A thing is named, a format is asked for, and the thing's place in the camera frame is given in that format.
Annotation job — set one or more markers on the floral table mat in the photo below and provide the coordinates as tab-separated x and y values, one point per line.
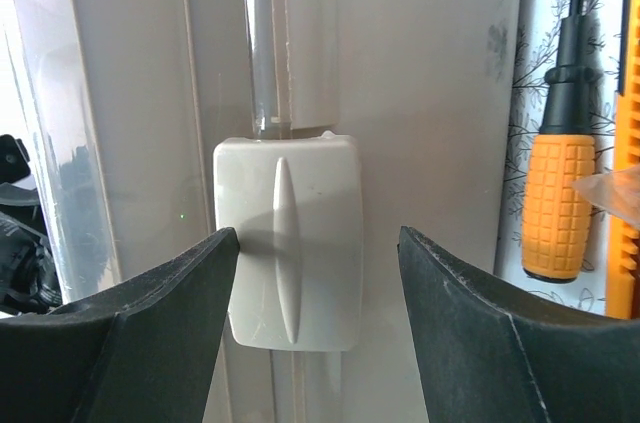
536	47

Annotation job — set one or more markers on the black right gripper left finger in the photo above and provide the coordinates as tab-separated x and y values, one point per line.
141	351

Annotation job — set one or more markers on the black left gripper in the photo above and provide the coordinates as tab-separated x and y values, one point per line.
29	281

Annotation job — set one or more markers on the orange utility knife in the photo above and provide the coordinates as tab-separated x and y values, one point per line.
622	283

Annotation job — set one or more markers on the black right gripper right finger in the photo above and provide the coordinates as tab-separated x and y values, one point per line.
488	351

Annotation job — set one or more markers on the taupe plastic tool box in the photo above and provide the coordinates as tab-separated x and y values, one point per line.
122	103

